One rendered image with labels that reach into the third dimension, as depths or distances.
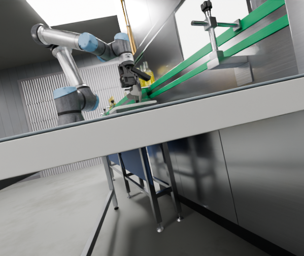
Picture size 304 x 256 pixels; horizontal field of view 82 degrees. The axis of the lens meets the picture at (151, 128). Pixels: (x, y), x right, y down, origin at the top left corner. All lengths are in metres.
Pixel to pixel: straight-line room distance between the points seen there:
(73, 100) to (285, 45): 0.86
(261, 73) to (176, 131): 0.42
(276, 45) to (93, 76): 4.40
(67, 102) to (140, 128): 0.83
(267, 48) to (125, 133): 0.46
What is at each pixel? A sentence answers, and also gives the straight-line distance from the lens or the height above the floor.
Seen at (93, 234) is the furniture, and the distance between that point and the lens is 1.18.
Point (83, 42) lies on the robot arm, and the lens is 0.93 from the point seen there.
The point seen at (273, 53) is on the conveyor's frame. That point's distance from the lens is 0.54.
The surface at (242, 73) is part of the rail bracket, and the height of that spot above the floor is 0.81.
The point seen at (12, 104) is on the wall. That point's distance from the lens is 5.44.
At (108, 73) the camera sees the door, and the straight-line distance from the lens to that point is 4.66.
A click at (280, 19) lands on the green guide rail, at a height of 0.91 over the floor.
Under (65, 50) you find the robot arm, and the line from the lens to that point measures 1.26.
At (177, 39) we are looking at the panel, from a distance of 1.14.
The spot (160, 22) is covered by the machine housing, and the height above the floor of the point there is 1.36.
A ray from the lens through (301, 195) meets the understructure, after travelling 0.85.
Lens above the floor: 0.74
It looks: 2 degrees down
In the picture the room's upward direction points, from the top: 12 degrees counter-clockwise
